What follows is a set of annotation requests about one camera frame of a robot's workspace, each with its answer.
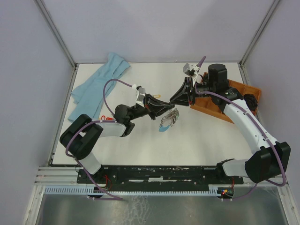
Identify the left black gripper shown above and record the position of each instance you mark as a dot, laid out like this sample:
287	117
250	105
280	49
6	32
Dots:
155	107

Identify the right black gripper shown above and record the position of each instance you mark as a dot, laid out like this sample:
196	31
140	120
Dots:
182	97

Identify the large keyring with blue handle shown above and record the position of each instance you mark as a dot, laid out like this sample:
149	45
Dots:
169	120

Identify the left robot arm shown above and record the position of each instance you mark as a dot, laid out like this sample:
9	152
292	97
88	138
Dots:
81	136

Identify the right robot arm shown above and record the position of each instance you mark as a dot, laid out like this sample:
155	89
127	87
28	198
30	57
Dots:
270	157

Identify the yellow tagged key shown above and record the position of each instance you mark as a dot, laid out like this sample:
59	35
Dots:
157	96

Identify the light blue cloth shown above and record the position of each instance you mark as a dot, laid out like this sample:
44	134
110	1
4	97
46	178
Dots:
88	96

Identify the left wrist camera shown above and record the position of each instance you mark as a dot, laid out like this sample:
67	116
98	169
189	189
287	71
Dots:
140	94

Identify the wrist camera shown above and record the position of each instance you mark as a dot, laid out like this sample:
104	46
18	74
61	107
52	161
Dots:
192	71
140	94

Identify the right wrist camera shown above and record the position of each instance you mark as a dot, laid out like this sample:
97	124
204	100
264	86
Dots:
192	71

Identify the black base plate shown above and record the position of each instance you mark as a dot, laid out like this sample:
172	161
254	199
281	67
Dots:
200	174

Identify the aluminium frame rail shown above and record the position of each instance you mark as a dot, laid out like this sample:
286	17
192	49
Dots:
56	176

